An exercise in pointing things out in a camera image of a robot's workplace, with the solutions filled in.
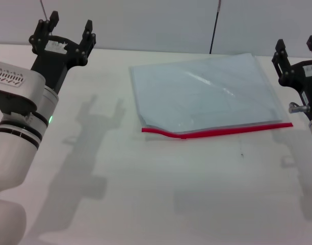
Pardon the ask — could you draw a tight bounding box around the clear document bag red zip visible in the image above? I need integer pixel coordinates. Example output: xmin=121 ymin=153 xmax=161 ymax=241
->
xmin=129 ymin=53 xmax=294 ymax=140

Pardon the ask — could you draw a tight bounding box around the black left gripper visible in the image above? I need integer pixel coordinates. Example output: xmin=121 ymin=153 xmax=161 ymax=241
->
xmin=28 ymin=10 xmax=97 ymax=96

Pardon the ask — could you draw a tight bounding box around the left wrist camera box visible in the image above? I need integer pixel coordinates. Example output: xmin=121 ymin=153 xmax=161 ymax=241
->
xmin=0 ymin=60 xmax=46 ymax=113

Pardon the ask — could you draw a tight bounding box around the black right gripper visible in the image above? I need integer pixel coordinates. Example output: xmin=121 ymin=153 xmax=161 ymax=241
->
xmin=272 ymin=35 xmax=312 ymax=123

